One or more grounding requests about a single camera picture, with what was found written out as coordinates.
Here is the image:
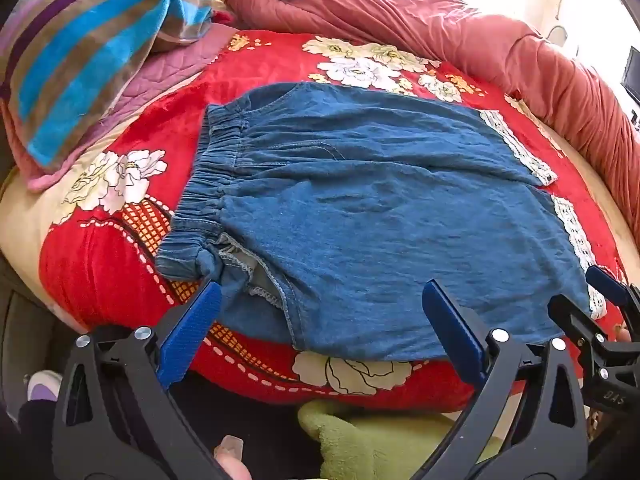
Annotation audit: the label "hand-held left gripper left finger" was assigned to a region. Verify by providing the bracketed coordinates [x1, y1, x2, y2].
[52, 280, 251, 480]

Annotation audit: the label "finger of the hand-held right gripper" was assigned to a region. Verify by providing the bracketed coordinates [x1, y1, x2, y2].
[586, 265, 640, 313]
[547, 293, 612, 358]

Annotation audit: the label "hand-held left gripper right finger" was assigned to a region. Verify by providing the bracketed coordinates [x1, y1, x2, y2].
[421, 280, 591, 480]

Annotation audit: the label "blue denim lace-trimmed pants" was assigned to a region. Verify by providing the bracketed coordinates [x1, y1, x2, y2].
[156, 81, 608, 363]

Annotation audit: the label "person's left hand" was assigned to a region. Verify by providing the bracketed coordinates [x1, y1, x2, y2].
[212, 435, 253, 480]

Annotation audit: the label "red floral blanket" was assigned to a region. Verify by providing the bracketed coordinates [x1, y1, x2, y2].
[37, 27, 631, 411]

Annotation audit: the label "green plush cloth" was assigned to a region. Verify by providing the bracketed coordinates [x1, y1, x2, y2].
[297, 400, 506, 480]

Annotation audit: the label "white purple shoe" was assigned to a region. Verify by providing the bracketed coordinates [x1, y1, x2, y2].
[25, 370, 63, 403]

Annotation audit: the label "black flat screen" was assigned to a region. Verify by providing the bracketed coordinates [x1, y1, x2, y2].
[620, 46, 640, 103]

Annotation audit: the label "purple quilted pillow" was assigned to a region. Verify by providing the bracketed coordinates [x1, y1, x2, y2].
[0, 25, 241, 193]

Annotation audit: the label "blue brown striped blanket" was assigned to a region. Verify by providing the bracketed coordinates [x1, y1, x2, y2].
[0, 0, 216, 173]

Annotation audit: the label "dusty red quilt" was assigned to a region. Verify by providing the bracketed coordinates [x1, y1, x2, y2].
[221, 0, 640, 226]

